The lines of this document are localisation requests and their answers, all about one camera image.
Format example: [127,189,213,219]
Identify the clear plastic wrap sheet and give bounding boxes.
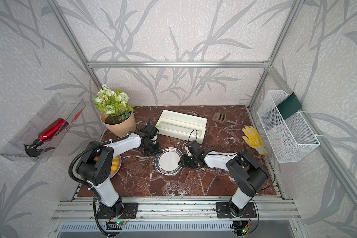
[154,146,185,177]

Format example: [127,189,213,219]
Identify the white plate green rim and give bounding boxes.
[154,147,184,176]

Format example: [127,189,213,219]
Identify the cream plastic wrap dispenser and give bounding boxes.
[156,110,208,144]

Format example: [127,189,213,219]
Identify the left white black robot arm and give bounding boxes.
[68,124,161,208]

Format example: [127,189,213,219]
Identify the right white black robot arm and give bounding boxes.
[178,140,269,217]

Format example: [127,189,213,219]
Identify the purple plate of toy food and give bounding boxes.
[110,155,122,178]

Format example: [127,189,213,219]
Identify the artificial flowers in beige pot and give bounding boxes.
[93,84,136,137]

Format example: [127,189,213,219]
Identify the brown slotted spatula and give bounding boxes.
[212,113,237,125]

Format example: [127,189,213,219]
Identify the yellow rubber glove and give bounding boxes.
[243,126,268,155]

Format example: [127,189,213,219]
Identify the dark green card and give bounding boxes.
[277,92,302,120]

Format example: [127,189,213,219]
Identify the red spray bottle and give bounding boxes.
[24,118,69,157]

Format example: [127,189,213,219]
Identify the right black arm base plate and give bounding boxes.
[213,202,258,219]

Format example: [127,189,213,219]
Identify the left black corrugated cable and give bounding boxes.
[68,118,152,238]

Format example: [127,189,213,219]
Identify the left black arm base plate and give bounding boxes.
[96,203,139,219]

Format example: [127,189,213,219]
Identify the white wire mesh basket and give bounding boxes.
[257,90,320,163]

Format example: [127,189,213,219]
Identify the clear plastic wall bin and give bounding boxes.
[0,93,86,162]

